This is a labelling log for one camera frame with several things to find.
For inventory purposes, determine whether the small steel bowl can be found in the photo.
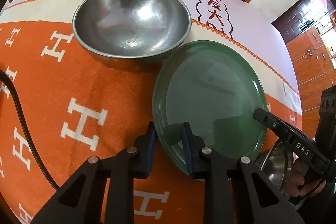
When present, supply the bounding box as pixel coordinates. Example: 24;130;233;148
255;139;294;193

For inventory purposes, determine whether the green ceramic plate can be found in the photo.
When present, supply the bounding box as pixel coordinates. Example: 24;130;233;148
152;40;266;172

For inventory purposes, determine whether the large steel bowl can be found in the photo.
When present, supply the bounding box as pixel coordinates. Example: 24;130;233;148
72;0;192;71

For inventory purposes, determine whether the person's right hand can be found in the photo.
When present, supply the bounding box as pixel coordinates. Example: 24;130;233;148
282;158;326;197

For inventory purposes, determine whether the wooden cabinet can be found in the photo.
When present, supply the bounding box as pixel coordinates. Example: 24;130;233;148
272;0;335;136

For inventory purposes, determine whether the black cable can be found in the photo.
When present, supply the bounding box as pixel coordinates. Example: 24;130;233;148
0;69;60;192

